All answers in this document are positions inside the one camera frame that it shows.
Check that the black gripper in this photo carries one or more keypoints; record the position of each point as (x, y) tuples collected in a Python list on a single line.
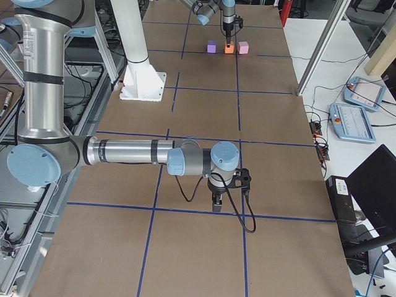
[(227, 28), (215, 191)]

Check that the orange foam block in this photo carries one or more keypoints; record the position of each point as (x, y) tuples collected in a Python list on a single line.
[(229, 49)]

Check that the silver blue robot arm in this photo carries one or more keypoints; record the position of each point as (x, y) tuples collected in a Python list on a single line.
[(204, 12), (45, 151)]

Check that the pink foam block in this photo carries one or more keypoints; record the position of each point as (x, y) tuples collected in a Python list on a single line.
[(243, 47)]

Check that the purple foam block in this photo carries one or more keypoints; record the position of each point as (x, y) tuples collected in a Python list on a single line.
[(212, 46)]

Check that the brown paper table cover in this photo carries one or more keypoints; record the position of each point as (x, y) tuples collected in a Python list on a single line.
[(133, 230)]

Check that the black orange power strip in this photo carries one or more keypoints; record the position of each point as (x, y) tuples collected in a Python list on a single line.
[(322, 147)]

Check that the black computer box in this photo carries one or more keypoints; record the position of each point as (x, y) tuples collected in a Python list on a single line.
[(340, 200)]

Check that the far teach pendant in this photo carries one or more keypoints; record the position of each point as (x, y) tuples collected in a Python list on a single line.
[(364, 92)]

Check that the teach pendant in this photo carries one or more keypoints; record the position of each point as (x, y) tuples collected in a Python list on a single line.
[(364, 92), (350, 122)]

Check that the near teach pendant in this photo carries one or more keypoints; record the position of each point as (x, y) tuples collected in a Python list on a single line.
[(350, 122)]

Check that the black laptop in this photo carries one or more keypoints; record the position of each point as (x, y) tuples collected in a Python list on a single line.
[(372, 185)]

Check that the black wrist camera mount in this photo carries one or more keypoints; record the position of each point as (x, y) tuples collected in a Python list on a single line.
[(241, 179)]

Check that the aluminium frame post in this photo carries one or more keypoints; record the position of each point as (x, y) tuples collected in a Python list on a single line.
[(325, 37)]

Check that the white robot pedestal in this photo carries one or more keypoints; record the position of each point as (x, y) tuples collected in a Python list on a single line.
[(141, 81)]

